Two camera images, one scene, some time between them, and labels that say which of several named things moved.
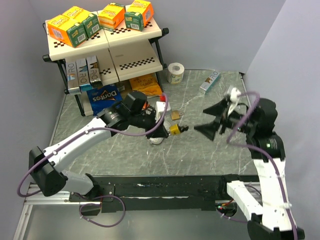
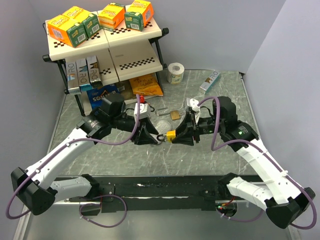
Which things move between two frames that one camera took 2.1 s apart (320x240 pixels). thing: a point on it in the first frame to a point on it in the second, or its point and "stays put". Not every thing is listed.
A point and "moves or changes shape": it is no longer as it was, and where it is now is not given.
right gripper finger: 217,109 to 184,132
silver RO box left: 73,82 stays put
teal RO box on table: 210,81 stays put
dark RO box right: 95,75 stays put
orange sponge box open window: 112,16 stays put
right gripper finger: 209,129 to 185,138
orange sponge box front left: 63,29 stays put
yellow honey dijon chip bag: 148,85 stays put
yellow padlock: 174,129 moves or changes shape
